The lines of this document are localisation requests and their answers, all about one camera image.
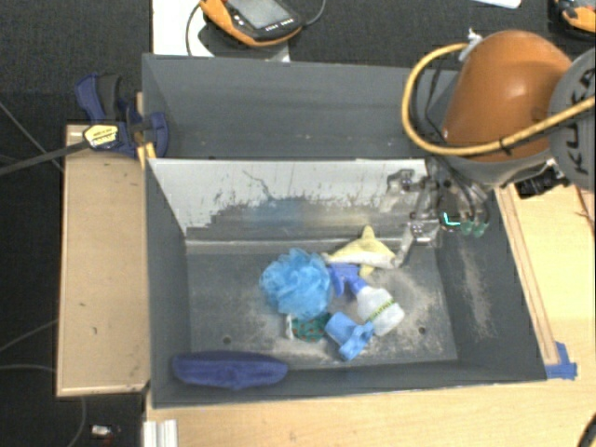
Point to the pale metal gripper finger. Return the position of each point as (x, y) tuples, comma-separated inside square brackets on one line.
[(421, 233), (401, 180)]

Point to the pale yellow cloth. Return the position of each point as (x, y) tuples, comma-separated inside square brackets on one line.
[(361, 252)]

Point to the white spray bottle blue head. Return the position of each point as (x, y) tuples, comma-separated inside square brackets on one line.
[(377, 307)]

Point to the light blue plastic piece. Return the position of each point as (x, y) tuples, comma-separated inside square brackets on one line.
[(347, 333)]

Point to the blue mesh bath sponge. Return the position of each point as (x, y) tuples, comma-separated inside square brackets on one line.
[(295, 282)]

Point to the teal patterned soft toy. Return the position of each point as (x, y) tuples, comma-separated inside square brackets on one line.
[(309, 329)]

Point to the grey metal bin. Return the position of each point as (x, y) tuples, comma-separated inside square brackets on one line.
[(261, 110)]

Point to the dark blue cloth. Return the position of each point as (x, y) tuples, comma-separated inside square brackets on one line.
[(228, 369)]

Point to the pale wood board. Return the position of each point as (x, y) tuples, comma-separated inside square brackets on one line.
[(102, 268)]

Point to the black cylinder on white bracket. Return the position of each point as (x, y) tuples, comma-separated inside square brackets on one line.
[(540, 183)]

